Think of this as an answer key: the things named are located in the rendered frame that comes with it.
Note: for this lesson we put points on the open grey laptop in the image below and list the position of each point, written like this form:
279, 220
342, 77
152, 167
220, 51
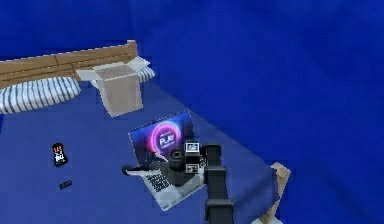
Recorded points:
163, 136

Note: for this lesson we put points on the small black flat bar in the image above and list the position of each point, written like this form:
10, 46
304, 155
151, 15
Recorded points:
65, 184

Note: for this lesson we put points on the blue bed with wooden headboard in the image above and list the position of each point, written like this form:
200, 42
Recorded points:
83, 143

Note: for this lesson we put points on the blue white striped pillow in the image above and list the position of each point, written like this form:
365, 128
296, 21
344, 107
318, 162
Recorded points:
36, 94
146, 74

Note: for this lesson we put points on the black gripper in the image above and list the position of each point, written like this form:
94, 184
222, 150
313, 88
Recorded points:
176, 166

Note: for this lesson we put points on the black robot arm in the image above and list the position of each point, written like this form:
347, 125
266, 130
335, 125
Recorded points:
216, 186

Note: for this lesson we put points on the open beige cardboard box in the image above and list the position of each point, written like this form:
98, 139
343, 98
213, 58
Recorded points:
120, 91

